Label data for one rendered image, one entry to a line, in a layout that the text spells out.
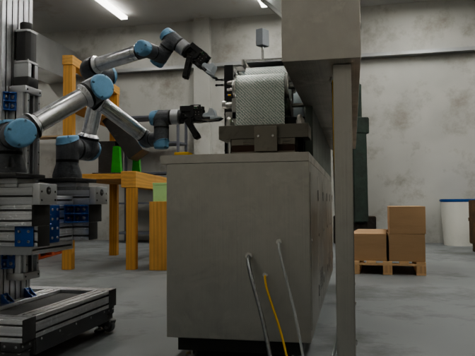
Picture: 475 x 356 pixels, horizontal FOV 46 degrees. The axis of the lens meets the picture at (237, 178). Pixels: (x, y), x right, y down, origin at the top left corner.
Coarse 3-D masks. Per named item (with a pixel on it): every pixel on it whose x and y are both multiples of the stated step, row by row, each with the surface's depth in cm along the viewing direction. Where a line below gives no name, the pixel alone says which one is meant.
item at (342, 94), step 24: (336, 72) 184; (336, 96) 184; (336, 120) 183; (336, 144) 183; (336, 168) 183; (336, 192) 182; (336, 216) 182; (336, 240) 182; (336, 264) 182; (336, 288) 181; (336, 312) 181; (336, 336) 181
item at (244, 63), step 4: (244, 60) 301; (248, 60) 300; (252, 60) 300; (256, 60) 299; (260, 60) 299; (264, 60) 298; (268, 60) 298; (272, 60) 298; (276, 60) 297; (280, 60) 297; (244, 64) 301; (248, 64) 303; (252, 64) 304; (256, 64) 304; (260, 64) 304; (264, 64) 304; (268, 64) 304; (272, 64) 304; (276, 64) 304; (280, 64) 304; (244, 68) 306
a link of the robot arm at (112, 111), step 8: (104, 104) 268; (112, 104) 272; (104, 112) 271; (112, 112) 271; (120, 112) 274; (112, 120) 274; (120, 120) 274; (128, 120) 276; (128, 128) 277; (136, 128) 279; (144, 128) 282; (136, 136) 281; (144, 136) 281; (144, 144) 284
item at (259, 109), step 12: (240, 96) 269; (252, 96) 268; (264, 96) 267; (276, 96) 266; (240, 108) 269; (252, 108) 268; (264, 108) 267; (276, 108) 265; (240, 120) 269; (252, 120) 267; (264, 120) 266; (276, 120) 265
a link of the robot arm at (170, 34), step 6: (168, 30) 279; (162, 36) 280; (168, 36) 279; (174, 36) 278; (180, 36) 281; (162, 42) 280; (168, 42) 279; (174, 42) 278; (168, 48) 280; (174, 48) 279
